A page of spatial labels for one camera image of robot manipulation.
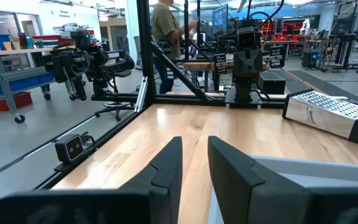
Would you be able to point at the black background stand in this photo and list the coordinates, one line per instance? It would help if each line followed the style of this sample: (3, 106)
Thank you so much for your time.
(343, 46)

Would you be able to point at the background robot arm with label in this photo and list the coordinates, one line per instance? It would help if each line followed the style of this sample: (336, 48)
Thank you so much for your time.
(104, 62)

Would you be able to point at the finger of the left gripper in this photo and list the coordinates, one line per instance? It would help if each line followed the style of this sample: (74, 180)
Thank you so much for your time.
(277, 57)
(220, 63)

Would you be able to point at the red storage shelf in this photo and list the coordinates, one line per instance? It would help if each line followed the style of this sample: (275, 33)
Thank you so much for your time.
(294, 28)

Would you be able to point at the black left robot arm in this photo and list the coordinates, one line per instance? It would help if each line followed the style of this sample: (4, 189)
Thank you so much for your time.
(244, 90)

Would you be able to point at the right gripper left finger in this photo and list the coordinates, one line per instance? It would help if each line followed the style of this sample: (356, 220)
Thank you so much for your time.
(135, 205)

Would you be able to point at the grey wheeled cart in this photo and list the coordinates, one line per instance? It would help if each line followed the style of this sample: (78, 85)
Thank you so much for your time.
(5, 77)

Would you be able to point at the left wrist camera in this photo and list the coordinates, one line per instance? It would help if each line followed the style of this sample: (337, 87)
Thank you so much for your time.
(246, 39)

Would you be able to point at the silver frame bracket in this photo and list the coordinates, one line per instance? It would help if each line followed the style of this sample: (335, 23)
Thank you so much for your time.
(141, 93)

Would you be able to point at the table-level camera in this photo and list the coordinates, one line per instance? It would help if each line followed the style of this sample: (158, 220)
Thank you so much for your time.
(70, 148)

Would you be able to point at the wooden background table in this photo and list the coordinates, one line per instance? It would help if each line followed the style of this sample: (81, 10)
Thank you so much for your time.
(197, 65)

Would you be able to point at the steel box grater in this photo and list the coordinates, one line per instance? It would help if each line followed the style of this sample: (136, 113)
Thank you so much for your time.
(315, 118)

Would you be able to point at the black aluminium table frame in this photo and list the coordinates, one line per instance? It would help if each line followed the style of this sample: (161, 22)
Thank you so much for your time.
(145, 46)

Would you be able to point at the black computer tower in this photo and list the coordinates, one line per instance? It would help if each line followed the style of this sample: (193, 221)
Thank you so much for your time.
(309, 59)

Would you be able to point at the black floor mat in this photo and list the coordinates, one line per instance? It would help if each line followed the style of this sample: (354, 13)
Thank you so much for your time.
(322, 84)

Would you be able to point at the black office chair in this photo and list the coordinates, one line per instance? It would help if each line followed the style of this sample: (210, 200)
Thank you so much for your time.
(117, 107)

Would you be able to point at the red bin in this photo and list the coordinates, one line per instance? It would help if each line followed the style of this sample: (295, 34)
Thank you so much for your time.
(8, 102)

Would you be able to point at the long blue bin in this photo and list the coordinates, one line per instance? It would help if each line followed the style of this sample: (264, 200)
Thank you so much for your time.
(20, 83)

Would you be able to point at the person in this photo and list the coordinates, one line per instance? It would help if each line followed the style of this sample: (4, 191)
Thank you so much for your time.
(165, 28)

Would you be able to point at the monitor with blue screen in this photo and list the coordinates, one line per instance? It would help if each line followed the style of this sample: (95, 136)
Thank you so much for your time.
(220, 18)

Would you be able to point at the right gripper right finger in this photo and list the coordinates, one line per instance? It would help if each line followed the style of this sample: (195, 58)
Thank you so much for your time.
(259, 202)

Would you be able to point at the black box on floor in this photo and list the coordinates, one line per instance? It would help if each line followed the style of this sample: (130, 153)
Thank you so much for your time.
(271, 84)

